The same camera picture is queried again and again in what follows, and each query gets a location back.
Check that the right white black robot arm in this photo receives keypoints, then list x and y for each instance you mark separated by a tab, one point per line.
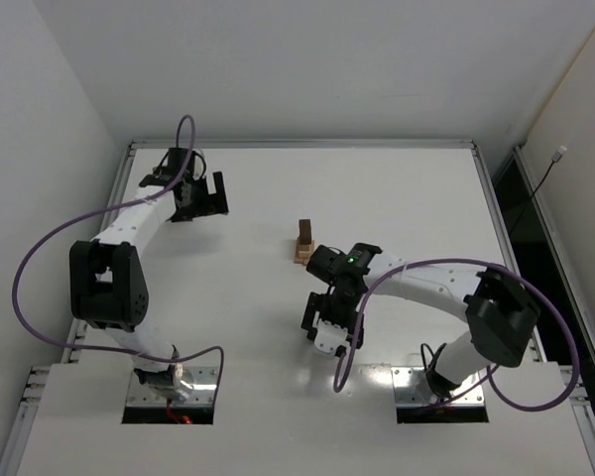
498	310

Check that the black wall cable white plug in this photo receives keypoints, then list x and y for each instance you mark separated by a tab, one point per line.
555	159

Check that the dark wood arch block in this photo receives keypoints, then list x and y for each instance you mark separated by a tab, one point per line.
304	232

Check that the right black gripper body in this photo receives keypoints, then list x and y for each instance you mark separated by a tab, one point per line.
332	313

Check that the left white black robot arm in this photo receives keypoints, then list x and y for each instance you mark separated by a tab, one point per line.
108	289

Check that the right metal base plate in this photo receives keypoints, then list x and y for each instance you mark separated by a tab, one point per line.
412	391

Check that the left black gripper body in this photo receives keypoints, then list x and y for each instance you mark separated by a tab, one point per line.
201	196

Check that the metal base plate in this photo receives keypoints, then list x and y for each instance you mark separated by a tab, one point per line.
412	391
195	390

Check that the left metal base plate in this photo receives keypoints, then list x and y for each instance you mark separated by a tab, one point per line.
195	390

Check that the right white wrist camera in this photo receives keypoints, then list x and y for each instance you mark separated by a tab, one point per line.
331	339

